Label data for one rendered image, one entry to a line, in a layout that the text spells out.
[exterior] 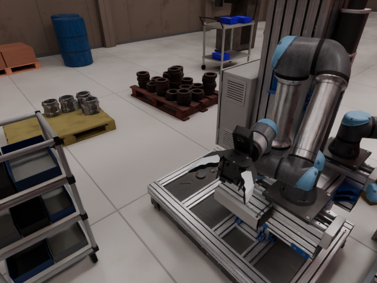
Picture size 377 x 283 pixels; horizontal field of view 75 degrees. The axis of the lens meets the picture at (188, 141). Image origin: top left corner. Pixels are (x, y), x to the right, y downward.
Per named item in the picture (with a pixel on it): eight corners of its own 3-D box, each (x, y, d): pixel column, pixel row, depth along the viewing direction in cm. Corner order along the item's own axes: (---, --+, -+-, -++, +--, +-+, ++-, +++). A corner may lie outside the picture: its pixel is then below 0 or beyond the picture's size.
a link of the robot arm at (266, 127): (276, 142, 82) (281, 119, 77) (265, 159, 74) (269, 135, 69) (253, 135, 85) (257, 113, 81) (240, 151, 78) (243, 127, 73)
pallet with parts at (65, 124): (92, 107, 379) (87, 86, 361) (119, 128, 326) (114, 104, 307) (2, 135, 313) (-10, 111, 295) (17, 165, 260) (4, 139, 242)
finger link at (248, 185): (253, 217, 56) (244, 186, 63) (260, 200, 52) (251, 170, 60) (239, 217, 56) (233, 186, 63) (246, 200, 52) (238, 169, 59)
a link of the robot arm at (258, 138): (270, 137, 69) (244, 126, 73) (264, 145, 66) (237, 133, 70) (262, 158, 74) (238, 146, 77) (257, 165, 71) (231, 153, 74)
